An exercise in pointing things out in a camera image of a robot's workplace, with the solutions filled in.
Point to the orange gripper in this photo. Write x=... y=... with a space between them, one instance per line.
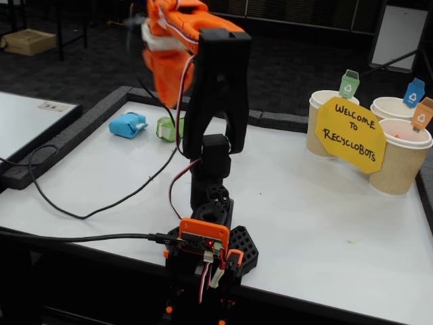
x=164 y=78

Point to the green paper wad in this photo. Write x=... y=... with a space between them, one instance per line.
x=165 y=128

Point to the blue paper wad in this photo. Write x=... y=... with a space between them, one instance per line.
x=125 y=126

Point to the orange paper wad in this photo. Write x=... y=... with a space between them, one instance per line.
x=397 y=136

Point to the orange and black robot arm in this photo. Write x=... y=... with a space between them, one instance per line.
x=220 y=84

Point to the white tape wrap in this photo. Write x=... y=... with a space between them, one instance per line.
x=159 y=39

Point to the dark grey foam strip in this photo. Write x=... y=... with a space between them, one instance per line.
x=287 y=118
x=427 y=196
x=67 y=130

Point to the small paper sticker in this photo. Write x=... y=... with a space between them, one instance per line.
x=54 y=106

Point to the cardboard box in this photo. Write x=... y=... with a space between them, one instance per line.
x=28 y=42

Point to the cream rippled paper cup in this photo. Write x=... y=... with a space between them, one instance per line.
x=316 y=139

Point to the orange cased controller board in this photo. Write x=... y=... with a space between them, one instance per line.
x=203 y=233

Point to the green recycling bin label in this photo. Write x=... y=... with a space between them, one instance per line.
x=348 y=86

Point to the yellow handwritten welcome sign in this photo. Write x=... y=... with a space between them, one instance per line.
x=352 y=135

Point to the black orange table clamp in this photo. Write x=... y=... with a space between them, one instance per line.
x=233 y=260

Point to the kraft rippled paper cup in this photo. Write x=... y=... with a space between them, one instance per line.
x=389 y=108
x=400 y=169

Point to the blue recycling bin label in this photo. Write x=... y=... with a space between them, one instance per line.
x=413 y=94

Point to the orange recycling bin label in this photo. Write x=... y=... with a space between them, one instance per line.
x=423 y=116

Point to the black metal desk frame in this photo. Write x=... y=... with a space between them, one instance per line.
x=60 y=34

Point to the whiteboard with black frame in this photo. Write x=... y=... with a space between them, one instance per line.
x=23 y=118

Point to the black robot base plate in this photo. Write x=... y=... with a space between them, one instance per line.
x=248 y=252

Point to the white panel black frame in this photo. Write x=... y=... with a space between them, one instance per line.
x=399 y=34

